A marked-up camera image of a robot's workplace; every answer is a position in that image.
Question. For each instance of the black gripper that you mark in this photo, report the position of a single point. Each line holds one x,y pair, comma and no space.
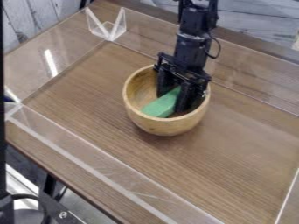
183,68

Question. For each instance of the green rectangular block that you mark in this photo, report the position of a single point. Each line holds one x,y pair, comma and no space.
162,106

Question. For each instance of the brown wooden bowl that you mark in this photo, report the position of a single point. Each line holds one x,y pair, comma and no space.
166,119

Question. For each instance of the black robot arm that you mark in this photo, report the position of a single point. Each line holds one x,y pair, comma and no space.
198,19

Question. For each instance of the clear acrylic tray barrier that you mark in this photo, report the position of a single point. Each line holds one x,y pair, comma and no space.
227,172

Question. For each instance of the blue object at edge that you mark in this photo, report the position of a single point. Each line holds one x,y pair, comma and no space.
5,99

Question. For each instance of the black table leg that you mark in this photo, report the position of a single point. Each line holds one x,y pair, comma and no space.
49,185

